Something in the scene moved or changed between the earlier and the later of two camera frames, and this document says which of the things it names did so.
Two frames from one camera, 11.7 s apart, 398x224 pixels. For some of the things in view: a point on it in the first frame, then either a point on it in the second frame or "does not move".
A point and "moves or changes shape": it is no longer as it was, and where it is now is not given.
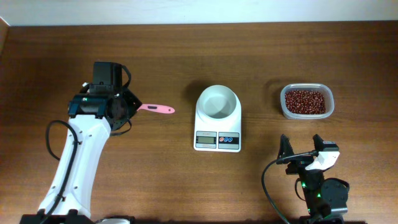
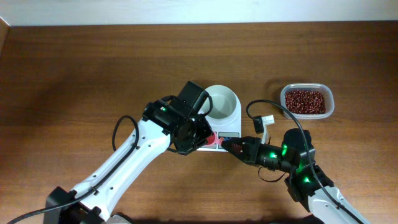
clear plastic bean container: x=307 y=101 does not move
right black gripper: x=299 y=163 -> x=250 y=150
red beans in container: x=305 y=102 does not move
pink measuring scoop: x=157 y=108 moves or changes shape
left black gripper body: x=130 y=104 -> x=195 y=137
